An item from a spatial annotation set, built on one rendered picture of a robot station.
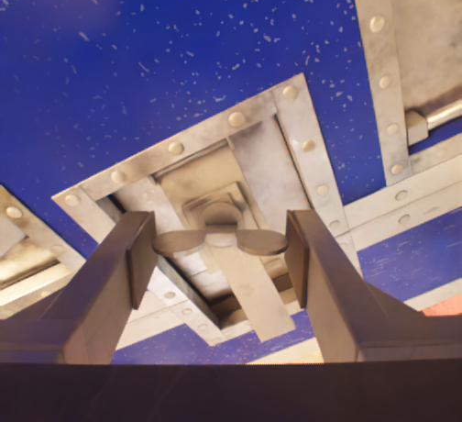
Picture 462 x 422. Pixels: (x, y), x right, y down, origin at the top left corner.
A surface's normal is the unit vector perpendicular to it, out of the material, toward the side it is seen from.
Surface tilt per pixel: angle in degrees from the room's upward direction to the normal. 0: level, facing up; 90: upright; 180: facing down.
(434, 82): 90
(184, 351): 90
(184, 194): 90
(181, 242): 115
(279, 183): 90
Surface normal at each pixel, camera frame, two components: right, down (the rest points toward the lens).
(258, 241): -0.01, -0.96
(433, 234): 0.17, 0.60
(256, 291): 0.00, 0.29
